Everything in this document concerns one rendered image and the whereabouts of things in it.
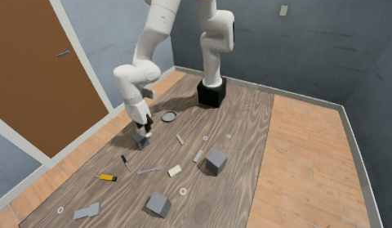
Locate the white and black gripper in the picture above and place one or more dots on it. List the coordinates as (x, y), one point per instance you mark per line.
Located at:
(140, 114)

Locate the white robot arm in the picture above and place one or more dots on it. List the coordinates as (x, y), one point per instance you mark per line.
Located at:
(158, 28)

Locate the grey round shallow dish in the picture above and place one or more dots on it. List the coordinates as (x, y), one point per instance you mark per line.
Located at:
(169, 116)

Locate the cream flat bar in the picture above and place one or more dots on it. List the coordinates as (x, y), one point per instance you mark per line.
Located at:
(174, 170)

